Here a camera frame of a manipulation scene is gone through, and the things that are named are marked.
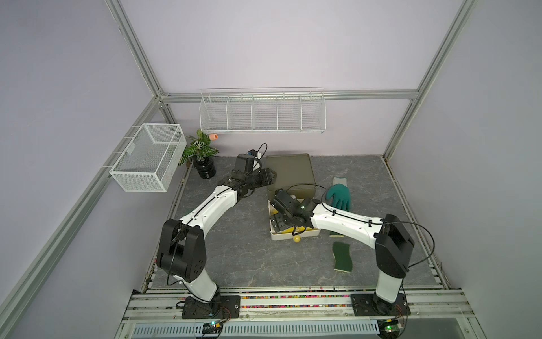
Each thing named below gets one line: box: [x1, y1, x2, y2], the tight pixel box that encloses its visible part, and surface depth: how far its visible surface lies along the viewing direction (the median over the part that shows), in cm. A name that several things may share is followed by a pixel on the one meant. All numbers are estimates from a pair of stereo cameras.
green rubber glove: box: [326, 177, 351, 211], surface depth 108 cm
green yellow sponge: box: [332, 241, 353, 274], surface depth 84 cm
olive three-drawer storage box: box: [266, 153, 317, 200], surface depth 86 cm
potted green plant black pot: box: [177, 129, 220, 180], surface depth 96 cm
